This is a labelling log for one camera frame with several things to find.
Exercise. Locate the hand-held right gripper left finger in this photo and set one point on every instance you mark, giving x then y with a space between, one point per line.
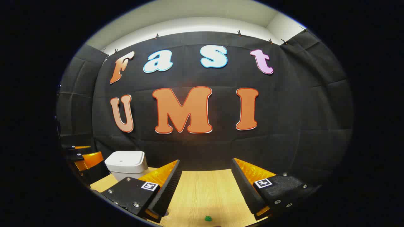
169 189

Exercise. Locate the black backdrop cloth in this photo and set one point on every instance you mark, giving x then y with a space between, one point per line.
284 110

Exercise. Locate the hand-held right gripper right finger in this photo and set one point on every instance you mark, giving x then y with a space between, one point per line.
243 189

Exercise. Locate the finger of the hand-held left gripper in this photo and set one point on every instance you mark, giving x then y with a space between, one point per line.
91 160
73 152

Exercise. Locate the wooden desktop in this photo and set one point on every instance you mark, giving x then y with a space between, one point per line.
205 195

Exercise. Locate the white desktop garbage bin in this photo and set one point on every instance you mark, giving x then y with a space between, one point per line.
126 160

